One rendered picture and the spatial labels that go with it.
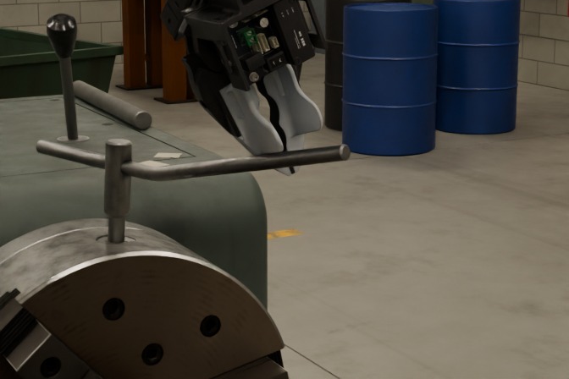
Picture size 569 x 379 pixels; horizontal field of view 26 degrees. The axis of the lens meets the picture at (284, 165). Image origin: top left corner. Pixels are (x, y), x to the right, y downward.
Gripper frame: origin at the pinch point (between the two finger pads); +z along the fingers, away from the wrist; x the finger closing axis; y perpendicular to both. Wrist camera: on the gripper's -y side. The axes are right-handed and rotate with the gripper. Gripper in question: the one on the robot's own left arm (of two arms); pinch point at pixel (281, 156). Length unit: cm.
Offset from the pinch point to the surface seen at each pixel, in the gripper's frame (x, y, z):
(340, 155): 0.7, 8.9, -1.7
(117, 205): -10.6, -11.9, 1.4
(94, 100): 6, -67, 9
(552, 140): 388, -522, 306
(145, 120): 6, -50, 9
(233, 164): -3.8, -0.4, -1.3
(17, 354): -24.0, -6.4, 6.1
